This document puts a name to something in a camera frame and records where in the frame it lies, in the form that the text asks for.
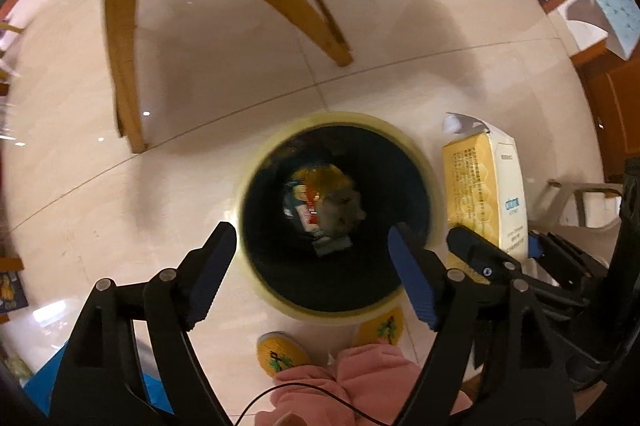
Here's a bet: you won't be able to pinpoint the person's right leg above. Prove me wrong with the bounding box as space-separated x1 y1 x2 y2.
334 345 473 426

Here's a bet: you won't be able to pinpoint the dark blue waste bin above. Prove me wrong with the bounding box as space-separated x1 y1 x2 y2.
235 110 443 322

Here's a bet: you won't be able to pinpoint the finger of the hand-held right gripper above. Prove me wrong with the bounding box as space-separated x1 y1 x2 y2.
446 226 532 288
527 230 609 308

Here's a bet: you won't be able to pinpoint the black cable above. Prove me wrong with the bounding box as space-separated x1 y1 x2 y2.
235 381 383 426

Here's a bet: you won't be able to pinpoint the yellow carton box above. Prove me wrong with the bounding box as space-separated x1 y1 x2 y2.
441 111 531 263

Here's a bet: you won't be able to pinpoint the grey plastic chair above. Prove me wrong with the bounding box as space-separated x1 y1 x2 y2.
529 179 626 239

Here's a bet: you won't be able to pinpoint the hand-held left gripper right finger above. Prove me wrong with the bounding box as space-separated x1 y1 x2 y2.
387 223 576 426

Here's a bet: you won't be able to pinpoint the blue plastic stool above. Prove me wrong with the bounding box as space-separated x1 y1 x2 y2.
22 340 168 426

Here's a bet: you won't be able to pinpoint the red snack bag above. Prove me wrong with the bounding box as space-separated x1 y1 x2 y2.
286 163 351 229

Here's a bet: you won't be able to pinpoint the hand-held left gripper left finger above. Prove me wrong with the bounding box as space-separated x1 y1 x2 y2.
50 221 238 426

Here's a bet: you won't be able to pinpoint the wooden chair legs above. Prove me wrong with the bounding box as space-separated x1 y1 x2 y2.
102 0 355 154

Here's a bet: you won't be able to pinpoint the yellow slipper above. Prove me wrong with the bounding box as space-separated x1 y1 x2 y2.
256 331 312 379
354 306 405 348

